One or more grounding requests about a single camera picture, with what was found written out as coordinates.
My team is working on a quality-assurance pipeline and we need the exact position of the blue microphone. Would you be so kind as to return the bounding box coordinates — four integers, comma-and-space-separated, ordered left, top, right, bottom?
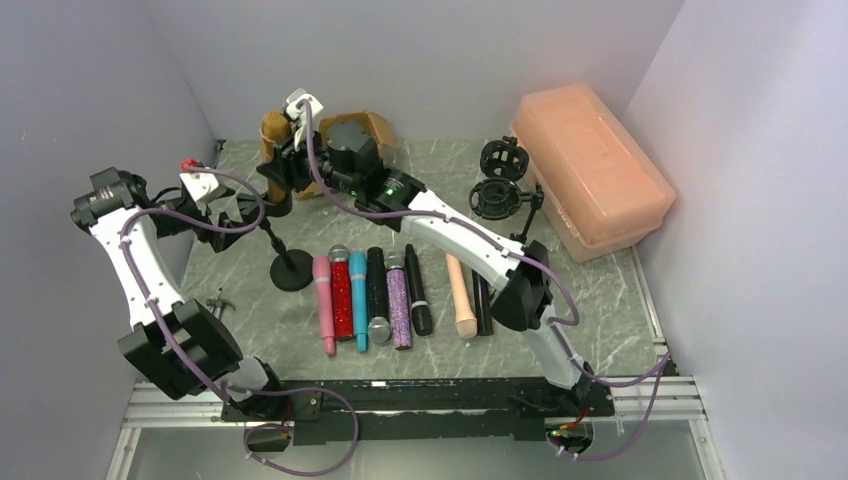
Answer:
348, 251, 368, 353

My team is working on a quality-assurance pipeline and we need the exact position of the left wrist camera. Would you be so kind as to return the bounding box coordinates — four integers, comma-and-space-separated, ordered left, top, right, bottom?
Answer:
179, 159, 227, 209

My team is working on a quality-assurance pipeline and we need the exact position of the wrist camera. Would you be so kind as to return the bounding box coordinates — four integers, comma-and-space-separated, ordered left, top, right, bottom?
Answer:
282, 88, 324, 151
179, 159, 227, 209

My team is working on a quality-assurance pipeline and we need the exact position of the pink microphone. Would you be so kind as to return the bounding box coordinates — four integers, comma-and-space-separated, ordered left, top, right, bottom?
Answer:
312, 256, 336, 357

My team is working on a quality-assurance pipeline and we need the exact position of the gold microphone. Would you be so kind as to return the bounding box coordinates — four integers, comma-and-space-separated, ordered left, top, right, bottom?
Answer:
259, 109, 293, 205

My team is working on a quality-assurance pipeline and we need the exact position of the red glitter microphone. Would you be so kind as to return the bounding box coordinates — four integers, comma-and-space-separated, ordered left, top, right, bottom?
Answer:
328, 244, 354, 341

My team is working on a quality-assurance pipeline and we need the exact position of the black shock-mount round-base stand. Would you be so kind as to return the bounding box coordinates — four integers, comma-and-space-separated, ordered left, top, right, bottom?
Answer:
479, 136, 529, 181

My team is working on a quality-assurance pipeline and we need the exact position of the black glitter microphone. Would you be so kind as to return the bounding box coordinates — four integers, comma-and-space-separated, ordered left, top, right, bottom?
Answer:
366, 247, 392, 344

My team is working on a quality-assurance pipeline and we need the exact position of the cardboard box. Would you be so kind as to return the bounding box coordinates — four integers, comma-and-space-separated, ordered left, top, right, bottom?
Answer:
259, 110, 398, 204

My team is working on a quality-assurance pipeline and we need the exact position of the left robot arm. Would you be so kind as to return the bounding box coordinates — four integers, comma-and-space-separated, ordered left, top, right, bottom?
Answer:
71, 160, 281, 406

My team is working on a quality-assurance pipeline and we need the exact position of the black clip round-base stand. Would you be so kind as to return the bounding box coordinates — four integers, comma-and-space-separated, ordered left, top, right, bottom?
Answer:
235, 192, 315, 293

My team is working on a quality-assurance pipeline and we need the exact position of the orange plastic storage box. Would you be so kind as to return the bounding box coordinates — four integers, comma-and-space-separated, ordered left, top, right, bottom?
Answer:
510, 84, 676, 263

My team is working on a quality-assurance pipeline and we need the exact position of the purple glitter microphone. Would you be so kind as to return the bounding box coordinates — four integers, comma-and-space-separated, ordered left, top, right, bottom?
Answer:
385, 251, 412, 350

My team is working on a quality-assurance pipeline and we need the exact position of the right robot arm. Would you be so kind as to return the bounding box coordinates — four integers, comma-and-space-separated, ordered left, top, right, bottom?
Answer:
257, 113, 606, 410

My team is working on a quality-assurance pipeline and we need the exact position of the beige plastic microphone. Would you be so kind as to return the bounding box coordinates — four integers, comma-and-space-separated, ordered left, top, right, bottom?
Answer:
445, 254, 478, 339

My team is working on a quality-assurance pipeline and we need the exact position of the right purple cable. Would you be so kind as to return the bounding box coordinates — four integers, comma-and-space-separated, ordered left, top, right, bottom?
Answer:
294, 99, 674, 464

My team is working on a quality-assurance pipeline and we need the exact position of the aluminium rail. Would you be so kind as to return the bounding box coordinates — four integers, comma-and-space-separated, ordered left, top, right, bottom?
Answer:
105, 376, 726, 479

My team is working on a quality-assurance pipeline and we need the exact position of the plain black microphone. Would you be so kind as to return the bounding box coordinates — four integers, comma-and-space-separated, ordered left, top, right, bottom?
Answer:
404, 244, 434, 336

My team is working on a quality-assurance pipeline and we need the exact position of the black base frame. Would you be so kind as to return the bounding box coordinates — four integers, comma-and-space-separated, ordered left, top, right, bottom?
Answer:
221, 376, 616, 446

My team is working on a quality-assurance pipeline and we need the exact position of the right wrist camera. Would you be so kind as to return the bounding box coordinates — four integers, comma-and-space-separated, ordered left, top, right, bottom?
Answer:
282, 88, 324, 151

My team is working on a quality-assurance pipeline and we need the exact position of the black tripod shock-mount stand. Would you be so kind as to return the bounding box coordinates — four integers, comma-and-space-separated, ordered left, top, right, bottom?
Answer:
468, 178, 545, 244

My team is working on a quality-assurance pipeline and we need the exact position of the black silver-head microphone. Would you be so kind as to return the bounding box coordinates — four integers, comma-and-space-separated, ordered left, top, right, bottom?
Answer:
472, 271, 494, 336

